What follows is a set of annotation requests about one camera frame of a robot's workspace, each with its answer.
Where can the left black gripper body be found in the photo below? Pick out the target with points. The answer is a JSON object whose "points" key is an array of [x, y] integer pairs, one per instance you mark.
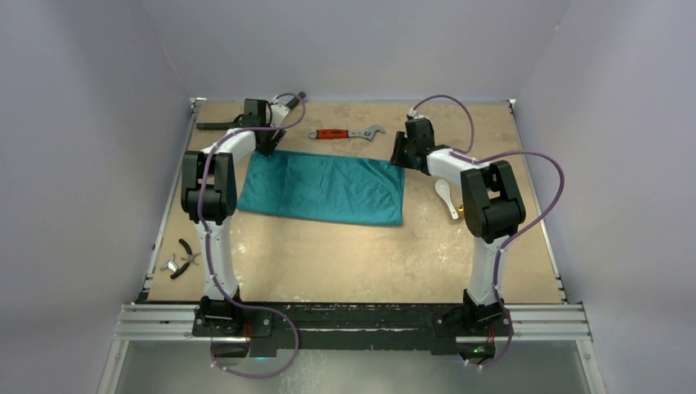
{"points": [[272, 136]]}

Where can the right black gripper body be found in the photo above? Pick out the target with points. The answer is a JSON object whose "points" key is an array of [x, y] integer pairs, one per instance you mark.
{"points": [[402, 150]]}

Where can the teal cloth napkin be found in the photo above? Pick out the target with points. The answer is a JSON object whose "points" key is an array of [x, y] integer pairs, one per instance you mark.
{"points": [[325, 188]]}

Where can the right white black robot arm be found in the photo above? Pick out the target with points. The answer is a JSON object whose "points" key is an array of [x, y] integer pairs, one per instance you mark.
{"points": [[492, 203]]}

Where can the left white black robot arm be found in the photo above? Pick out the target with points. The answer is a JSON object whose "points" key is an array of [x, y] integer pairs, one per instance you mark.
{"points": [[209, 197]]}

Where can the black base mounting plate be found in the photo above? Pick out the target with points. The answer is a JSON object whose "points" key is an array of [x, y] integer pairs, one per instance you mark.
{"points": [[436, 328]]}

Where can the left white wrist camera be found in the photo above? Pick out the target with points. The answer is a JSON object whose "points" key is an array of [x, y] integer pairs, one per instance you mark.
{"points": [[278, 114]]}

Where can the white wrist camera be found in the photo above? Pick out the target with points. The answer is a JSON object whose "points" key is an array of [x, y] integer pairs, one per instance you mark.
{"points": [[278, 114], [412, 114]]}

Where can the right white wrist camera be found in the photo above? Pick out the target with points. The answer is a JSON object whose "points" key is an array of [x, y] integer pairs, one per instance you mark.
{"points": [[412, 114]]}

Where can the red handled adjustable wrench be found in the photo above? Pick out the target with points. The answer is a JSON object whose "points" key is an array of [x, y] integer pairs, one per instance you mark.
{"points": [[338, 133]]}

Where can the black handled pliers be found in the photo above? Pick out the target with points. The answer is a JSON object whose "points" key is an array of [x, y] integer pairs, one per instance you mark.
{"points": [[173, 267]]}

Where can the aluminium rail frame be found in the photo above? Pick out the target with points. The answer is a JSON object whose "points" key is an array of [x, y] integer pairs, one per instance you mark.
{"points": [[553, 323]]}

